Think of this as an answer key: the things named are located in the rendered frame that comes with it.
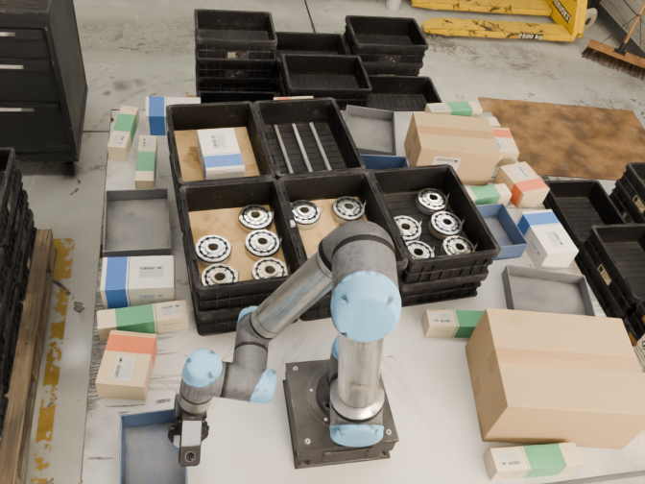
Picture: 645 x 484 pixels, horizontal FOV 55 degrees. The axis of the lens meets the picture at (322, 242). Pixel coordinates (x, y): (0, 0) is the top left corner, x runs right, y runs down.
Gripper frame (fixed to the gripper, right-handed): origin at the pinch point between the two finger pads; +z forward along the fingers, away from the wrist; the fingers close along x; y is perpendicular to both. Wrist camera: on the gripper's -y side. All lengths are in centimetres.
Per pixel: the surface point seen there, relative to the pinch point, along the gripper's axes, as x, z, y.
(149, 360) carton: 9.2, 0.3, 24.1
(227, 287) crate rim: -9.0, -17.5, 35.6
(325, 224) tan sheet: -42, -12, 67
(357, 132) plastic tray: -67, -3, 130
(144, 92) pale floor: 16, 79, 253
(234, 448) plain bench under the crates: -12.9, 5.0, 1.8
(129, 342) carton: 14.6, 1.0, 30.0
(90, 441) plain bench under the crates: 21.8, 9.7, 6.6
